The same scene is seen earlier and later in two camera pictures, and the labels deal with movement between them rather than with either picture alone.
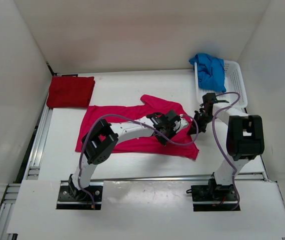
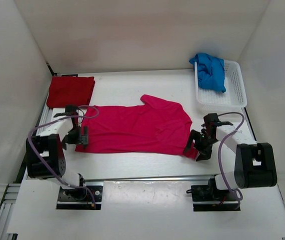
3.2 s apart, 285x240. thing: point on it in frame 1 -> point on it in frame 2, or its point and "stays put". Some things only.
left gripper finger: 162,140 -> 65,141
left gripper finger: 168,135 -> 84,139
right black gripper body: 202,117 -> 204,141
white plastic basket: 235,94 stays put
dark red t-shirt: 70,92 stays put
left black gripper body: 172,130 -> 75,135
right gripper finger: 193,129 -> 193,135
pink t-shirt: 185,145 stays put
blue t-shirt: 211,72 stays put
